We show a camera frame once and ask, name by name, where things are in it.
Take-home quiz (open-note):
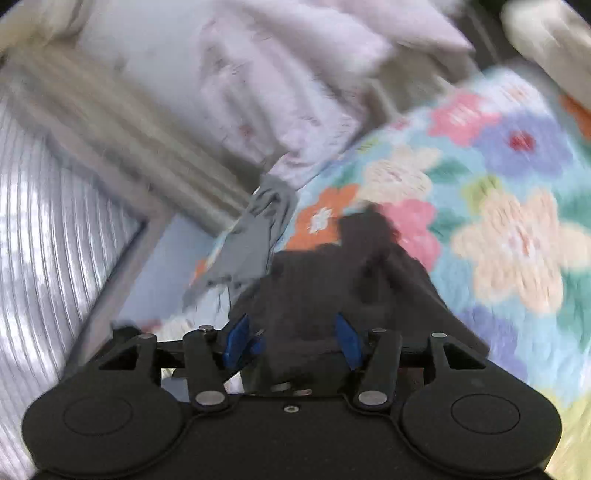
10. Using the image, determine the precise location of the dark brown knit sweater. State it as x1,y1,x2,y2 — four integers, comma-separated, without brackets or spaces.
229,206,489,393

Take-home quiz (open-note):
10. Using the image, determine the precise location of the cream white printed garment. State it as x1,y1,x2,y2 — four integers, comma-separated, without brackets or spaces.
148,310,228,342

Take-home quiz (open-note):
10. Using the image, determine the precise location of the grey t-shirt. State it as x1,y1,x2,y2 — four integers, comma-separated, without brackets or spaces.
183,175,297,308

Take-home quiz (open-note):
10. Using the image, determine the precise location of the silver quilted window cover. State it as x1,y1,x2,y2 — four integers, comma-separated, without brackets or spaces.
1,94,142,479

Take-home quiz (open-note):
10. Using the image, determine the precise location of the floral quilted bedspread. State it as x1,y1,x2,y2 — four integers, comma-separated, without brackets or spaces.
188,68,591,480

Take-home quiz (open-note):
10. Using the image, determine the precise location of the pink floral blanket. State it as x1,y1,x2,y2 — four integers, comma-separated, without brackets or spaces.
78,1,476,187

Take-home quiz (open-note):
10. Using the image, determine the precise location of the beige satin curtain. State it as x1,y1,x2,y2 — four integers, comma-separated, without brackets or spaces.
1,43,249,234

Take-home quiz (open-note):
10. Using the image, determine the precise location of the grey window frame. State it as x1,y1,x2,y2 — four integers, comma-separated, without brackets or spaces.
48,137,174,376

